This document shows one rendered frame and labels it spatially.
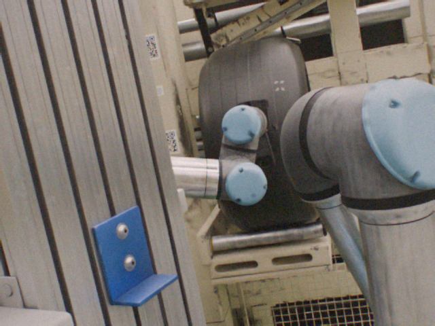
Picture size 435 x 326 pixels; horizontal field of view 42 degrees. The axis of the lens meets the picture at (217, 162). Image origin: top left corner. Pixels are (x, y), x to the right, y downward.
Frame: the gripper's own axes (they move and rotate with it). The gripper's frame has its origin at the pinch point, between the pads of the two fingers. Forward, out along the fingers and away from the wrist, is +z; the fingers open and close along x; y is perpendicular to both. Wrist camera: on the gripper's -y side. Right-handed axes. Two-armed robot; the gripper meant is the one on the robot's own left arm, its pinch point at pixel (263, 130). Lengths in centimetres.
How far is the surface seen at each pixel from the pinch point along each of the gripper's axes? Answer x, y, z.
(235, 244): 16.3, -31.7, 16.9
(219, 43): 17, 33, 57
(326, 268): -8.8, -42.3, 16.1
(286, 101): -7.0, 6.3, 2.7
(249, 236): 11.7, -30.0, 17.2
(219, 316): 28, -56, 27
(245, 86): 3.3, 12.3, 4.6
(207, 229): 24.2, -26.3, 18.4
